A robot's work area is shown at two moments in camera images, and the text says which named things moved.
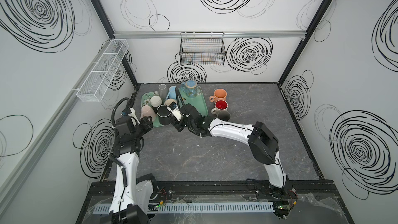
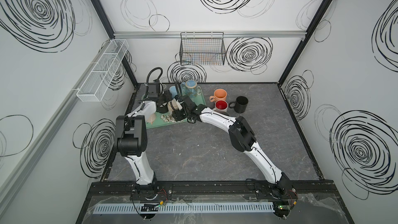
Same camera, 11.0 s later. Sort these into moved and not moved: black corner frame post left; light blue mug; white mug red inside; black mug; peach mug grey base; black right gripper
Moved: black right gripper; black mug
Not moved: peach mug grey base; black corner frame post left; white mug red inside; light blue mug
